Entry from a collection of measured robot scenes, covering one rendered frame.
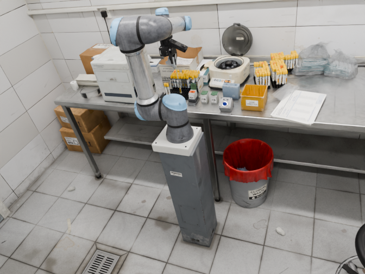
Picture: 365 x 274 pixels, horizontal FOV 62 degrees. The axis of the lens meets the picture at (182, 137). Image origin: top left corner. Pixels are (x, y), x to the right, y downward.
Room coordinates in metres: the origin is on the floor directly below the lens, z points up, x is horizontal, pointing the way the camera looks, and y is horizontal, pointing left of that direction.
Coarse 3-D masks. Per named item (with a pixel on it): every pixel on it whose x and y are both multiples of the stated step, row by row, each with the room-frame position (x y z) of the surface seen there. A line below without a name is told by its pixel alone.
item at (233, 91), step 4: (224, 84) 1.63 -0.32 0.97; (228, 84) 1.62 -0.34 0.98; (232, 84) 1.61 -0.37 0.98; (236, 84) 1.60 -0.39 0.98; (224, 88) 1.61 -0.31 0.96; (228, 88) 1.60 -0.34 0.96; (232, 88) 1.58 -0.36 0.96; (236, 88) 1.57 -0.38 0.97; (224, 92) 1.62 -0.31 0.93; (228, 92) 1.60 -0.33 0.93; (232, 92) 1.59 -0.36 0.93; (236, 92) 1.57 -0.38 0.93; (224, 96) 1.62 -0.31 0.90; (228, 96) 1.60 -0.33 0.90; (232, 96) 1.59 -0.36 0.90; (236, 96) 1.57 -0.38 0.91; (240, 96) 1.60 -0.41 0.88; (236, 100) 1.57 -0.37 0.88
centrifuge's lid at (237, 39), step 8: (240, 24) 1.98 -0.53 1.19; (224, 32) 2.05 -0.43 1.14; (232, 32) 2.06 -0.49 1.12; (240, 32) 2.03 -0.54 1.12; (248, 32) 1.93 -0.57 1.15; (224, 40) 2.07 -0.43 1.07; (232, 40) 2.06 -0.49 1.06; (240, 40) 2.03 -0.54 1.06; (248, 40) 1.98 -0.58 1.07; (224, 48) 2.03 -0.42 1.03; (232, 48) 2.04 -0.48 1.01; (240, 48) 2.01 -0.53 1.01; (248, 48) 1.96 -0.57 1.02; (240, 56) 1.95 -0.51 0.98
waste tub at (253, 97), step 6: (246, 84) 1.58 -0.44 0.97; (252, 84) 1.56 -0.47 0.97; (246, 90) 1.58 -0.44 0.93; (252, 90) 1.56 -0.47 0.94; (258, 90) 1.54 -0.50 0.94; (264, 90) 1.52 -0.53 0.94; (246, 96) 1.45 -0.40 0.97; (252, 96) 1.44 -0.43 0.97; (258, 96) 1.54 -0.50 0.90; (264, 96) 1.41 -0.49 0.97; (246, 102) 1.45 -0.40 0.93; (252, 102) 1.44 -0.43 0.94; (258, 102) 1.42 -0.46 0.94; (264, 102) 1.43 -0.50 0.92; (246, 108) 1.45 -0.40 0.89; (252, 108) 1.44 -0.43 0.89; (258, 108) 1.42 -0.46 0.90; (264, 108) 1.43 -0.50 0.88
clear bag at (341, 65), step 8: (336, 56) 1.67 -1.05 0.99; (344, 56) 1.63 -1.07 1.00; (352, 56) 1.64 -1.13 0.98; (328, 64) 1.67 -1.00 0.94; (336, 64) 1.63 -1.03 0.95; (344, 64) 1.60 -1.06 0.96; (352, 64) 1.60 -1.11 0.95; (328, 72) 1.64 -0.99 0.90; (336, 72) 1.61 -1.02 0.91; (344, 72) 1.58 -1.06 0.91; (352, 72) 1.56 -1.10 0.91
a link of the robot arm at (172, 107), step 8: (168, 96) 1.34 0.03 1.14; (176, 96) 1.33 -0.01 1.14; (160, 104) 1.30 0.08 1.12; (168, 104) 1.27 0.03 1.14; (176, 104) 1.26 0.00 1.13; (184, 104) 1.28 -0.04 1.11; (160, 112) 1.28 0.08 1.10; (168, 112) 1.26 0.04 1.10; (176, 112) 1.25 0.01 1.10; (184, 112) 1.27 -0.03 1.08; (168, 120) 1.27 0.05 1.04; (176, 120) 1.25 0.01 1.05; (184, 120) 1.26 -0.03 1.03
